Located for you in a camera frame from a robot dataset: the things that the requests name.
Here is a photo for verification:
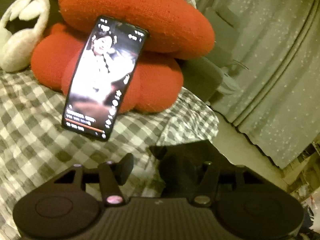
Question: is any black garment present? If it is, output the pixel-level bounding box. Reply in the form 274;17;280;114
149;140;231;198

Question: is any grey white checkered quilt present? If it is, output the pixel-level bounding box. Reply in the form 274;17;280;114
1;70;219;239

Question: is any wooden shelf unit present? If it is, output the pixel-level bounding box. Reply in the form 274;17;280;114
283;141;319;202

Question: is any dark green sofa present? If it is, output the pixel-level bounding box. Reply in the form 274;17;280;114
178;6;239;102

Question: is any black smartphone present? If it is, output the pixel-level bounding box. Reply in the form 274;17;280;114
61;16;149;141

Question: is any grey star curtain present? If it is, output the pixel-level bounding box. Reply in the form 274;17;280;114
196;0;319;168

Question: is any orange flower cushion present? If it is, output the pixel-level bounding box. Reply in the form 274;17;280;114
30;0;215;113

